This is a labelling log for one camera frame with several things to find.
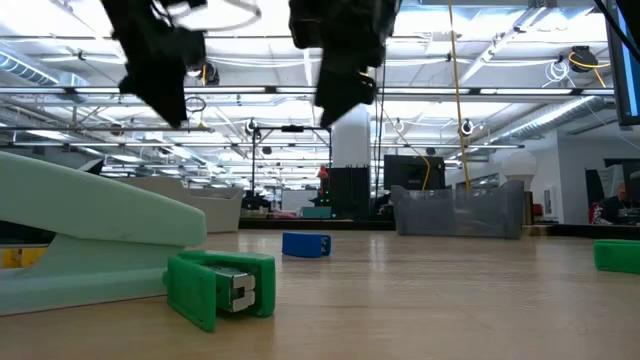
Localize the translucent grey plastic bin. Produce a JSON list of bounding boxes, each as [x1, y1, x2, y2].
[[390, 179, 525, 240]]

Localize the yellow hanging cable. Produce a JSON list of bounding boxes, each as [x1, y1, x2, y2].
[[446, 0, 474, 192]]

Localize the green mini stapler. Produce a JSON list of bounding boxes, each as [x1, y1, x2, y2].
[[162, 249, 277, 334], [593, 238, 640, 275]]

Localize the white plastic bin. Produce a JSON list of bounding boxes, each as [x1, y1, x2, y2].
[[115, 175, 246, 235]]

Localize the black ceiling cable reel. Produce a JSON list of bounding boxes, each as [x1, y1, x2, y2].
[[197, 59, 221, 86], [569, 44, 612, 89]]

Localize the black cabinet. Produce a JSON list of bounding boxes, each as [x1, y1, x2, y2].
[[328, 166, 372, 221]]

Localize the black monitor back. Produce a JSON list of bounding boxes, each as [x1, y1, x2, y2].
[[383, 153, 446, 191]]

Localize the computer monitor blue screen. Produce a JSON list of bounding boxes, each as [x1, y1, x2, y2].
[[602, 0, 640, 127]]

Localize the teal box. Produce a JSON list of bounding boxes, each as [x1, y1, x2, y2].
[[301, 205, 333, 220]]

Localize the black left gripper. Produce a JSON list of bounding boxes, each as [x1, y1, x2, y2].
[[99, 0, 207, 129]]

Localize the white round column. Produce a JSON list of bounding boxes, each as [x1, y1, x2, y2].
[[332, 103, 372, 169]]

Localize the black hanging cables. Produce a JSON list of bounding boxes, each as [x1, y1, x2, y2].
[[373, 59, 388, 222]]

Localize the mint green stapler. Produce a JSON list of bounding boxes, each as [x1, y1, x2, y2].
[[0, 149, 208, 317]]

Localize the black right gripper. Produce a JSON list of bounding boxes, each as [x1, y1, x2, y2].
[[288, 0, 401, 129]]

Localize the black aluminium table frame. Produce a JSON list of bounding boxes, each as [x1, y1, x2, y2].
[[238, 217, 640, 241]]

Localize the blue mini stapler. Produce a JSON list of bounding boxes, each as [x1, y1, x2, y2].
[[281, 231, 332, 259]]

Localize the white panel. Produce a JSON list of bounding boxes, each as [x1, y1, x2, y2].
[[280, 189, 320, 219]]

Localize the black camera rig frame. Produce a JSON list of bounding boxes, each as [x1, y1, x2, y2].
[[251, 124, 334, 221]]

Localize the black softbox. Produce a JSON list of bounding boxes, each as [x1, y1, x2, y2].
[[78, 157, 106, 177]]

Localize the person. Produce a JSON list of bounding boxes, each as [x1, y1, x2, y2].
[[597, 182, 640, 226]]

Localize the yellow reel cable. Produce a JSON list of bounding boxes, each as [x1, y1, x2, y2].
[[377, 107, 432, 192]]

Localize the yellow mini stapler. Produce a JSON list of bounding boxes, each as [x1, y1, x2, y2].
[[0, 246, 49, 270]]

